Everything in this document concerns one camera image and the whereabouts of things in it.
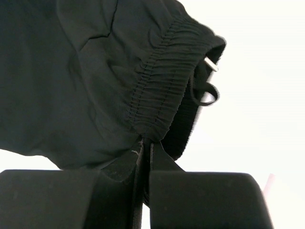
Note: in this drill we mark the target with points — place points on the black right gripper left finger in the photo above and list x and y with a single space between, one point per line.
108 198

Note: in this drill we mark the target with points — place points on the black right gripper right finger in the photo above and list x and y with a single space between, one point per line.
202 200

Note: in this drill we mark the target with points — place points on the black shorts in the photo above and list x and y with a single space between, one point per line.
84 81

